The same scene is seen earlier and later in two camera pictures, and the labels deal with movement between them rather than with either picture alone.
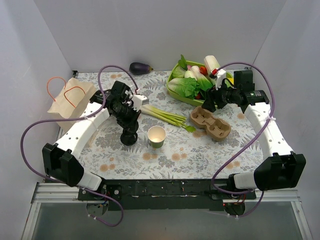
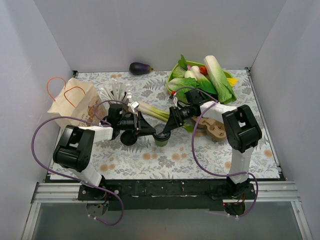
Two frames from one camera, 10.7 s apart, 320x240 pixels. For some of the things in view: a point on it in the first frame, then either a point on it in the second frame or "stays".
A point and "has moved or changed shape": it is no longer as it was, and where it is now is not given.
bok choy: (204, 81) stays
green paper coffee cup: (156, 135) has moved or changed shape
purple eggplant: (139, 68) stays
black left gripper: (130, 125) to (137, 122)
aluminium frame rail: (55, 192) stays
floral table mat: (175, 141) stays
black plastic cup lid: (128, 138) has moved or changed shape
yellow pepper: (231, 79) stays
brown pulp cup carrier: (216, 128) stays
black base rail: (165, 195) stays
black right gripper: (215, 94) to (172, 116)
